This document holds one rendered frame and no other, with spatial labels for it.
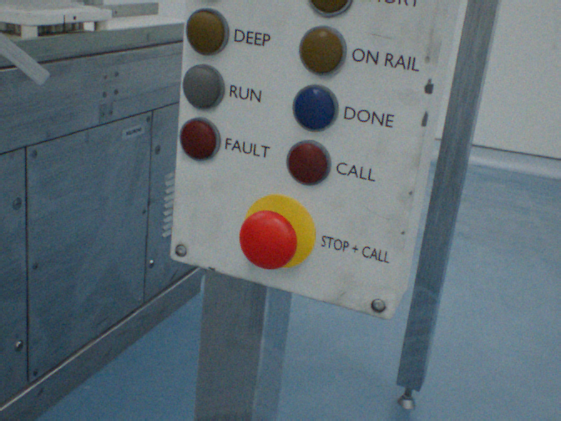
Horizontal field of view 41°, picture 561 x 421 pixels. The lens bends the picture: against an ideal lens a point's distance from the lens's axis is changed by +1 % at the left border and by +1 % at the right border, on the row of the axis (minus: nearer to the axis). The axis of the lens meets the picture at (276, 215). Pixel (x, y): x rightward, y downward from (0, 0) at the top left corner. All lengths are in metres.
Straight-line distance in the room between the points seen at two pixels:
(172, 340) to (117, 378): 0.23
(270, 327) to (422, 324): 1.20
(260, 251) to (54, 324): 1.25
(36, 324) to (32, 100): 0.50
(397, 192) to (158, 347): 1.61
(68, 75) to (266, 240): 1.03
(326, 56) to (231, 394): 0.32
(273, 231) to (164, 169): 1.47
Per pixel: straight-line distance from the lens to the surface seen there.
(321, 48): 0.47
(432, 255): 1.74
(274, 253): 0.49
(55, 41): 1.43
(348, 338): 2.19
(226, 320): 0.63
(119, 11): 2.07
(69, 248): 1.68
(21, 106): 1.39
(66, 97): 1.48
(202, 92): 0.51
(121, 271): 1.88
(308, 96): 0.47
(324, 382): 1.97
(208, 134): 0.51
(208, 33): 0.50
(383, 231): 0.49
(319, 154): 0.48
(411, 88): 0.46
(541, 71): 4.24
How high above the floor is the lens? 1.04
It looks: 20 degrees down
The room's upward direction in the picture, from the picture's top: 6 degrees clockwise
